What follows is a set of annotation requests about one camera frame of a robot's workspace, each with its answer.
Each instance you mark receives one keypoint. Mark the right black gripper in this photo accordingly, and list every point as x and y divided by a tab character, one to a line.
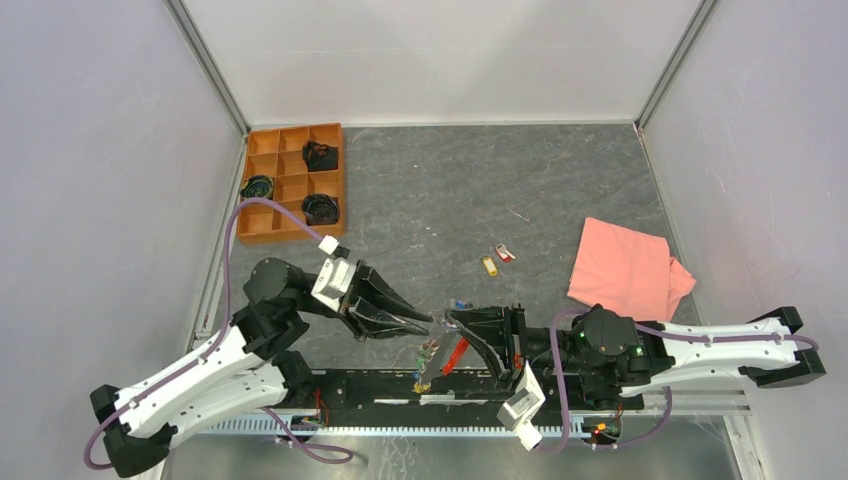
490	327

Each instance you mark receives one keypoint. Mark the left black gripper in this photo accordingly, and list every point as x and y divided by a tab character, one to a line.
369	294

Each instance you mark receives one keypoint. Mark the steel key holder red handle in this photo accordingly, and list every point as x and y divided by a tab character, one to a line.
440	356

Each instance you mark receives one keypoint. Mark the yellow key tag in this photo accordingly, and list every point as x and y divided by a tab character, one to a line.
490	266

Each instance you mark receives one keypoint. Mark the red key tag with ring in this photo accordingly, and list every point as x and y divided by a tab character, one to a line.
503	253

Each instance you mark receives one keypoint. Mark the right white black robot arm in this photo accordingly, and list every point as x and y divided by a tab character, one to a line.
598	360

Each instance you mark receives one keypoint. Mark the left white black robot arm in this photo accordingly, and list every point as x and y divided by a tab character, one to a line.
248	363

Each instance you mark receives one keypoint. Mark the black rolled item bottom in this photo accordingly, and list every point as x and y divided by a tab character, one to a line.
320	209

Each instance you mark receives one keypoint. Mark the orange compartment tray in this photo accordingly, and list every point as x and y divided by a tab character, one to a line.
277	153

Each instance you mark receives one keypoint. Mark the pink folded cloth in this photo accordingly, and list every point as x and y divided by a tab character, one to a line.
628	272

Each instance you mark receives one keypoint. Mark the black rolled item top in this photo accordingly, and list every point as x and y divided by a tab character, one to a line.
319	156

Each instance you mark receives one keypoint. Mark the green black rolled item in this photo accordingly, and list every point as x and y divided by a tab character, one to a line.
258	189

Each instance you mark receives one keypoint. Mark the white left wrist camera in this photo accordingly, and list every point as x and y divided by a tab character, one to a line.
336	274

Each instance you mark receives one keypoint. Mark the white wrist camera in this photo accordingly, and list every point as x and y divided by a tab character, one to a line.
336	274
517	412

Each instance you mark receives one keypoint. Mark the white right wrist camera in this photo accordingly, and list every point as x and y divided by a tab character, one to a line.
517	412

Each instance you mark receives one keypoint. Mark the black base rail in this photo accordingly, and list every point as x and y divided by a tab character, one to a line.
466	397

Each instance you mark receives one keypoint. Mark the white slotted cable duct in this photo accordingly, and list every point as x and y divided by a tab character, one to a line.
259	423

